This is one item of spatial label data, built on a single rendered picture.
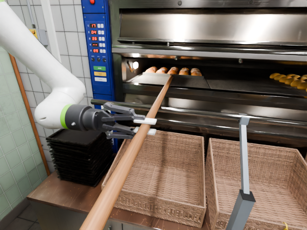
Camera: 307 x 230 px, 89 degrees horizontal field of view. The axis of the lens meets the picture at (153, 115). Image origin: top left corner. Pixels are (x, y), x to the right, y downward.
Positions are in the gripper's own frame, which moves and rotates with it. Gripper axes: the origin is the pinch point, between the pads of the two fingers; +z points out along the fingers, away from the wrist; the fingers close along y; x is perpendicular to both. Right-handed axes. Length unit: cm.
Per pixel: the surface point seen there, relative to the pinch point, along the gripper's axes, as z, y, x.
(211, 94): 29, 3, -60
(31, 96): -116, 19, -61
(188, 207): 20, 47, -10
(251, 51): 41, -23, -45
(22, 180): -122, 91, -36
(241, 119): 36.4, 3.0, -21.4
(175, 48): 5, -23, -45
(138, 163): -17, 60, -49
